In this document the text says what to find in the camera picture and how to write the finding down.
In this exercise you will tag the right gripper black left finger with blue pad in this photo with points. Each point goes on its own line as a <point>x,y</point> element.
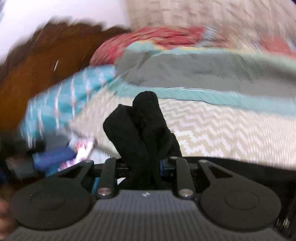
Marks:
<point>64,198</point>

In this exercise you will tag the black pants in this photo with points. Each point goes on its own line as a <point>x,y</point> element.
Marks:
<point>235,195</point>

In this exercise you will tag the patterned multicolour bedsheet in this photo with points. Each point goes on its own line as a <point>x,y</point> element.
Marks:
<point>217,102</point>

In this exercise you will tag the carved brown wooden headboard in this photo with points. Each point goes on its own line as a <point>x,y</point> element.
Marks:
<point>55,51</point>

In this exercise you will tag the red floral pillow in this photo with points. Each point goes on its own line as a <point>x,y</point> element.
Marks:
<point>168,37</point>

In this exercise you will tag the floral pleated curtain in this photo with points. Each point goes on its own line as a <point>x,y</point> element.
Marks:
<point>233,24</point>

